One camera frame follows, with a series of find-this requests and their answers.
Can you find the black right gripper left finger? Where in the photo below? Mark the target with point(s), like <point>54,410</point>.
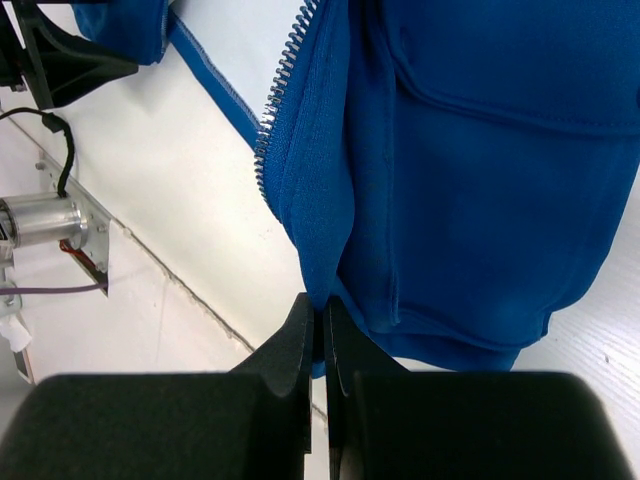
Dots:
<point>252,422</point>

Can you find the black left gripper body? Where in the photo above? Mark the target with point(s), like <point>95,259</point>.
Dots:
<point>21,66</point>

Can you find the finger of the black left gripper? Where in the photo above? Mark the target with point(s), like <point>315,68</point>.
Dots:
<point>61,68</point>

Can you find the blue zip-up vest jacket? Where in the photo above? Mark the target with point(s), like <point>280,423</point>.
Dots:
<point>454,171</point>

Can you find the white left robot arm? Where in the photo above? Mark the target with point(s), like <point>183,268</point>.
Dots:
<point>12,222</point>

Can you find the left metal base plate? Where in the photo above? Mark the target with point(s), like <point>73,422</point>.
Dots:
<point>78,224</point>

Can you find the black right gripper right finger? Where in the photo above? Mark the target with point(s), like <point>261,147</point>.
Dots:
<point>386,422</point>

